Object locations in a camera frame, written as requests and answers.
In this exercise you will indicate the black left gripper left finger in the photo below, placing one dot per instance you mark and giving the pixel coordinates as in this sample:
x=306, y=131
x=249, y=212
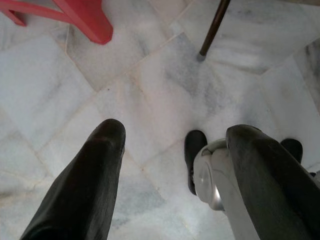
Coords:
x=87, y=187

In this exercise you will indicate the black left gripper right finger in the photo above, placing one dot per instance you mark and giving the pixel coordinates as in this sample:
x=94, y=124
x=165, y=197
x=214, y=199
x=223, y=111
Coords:
x=270, y=190

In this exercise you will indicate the black robot right foot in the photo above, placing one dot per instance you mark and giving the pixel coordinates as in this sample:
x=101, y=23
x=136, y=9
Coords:
x=292, y=148

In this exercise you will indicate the black robot foot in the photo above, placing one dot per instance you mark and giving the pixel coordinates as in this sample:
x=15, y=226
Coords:
x=195, y=142
x=292, y=148

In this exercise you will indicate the black robot left foot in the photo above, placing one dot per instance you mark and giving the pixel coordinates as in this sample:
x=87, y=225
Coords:
x=195, y=142

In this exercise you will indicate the red plastic stool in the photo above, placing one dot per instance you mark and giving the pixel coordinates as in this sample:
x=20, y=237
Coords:
x=95, y=27

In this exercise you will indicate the dark metal board leg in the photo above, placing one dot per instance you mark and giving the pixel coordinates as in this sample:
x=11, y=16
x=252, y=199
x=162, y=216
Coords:
x=212, y=30

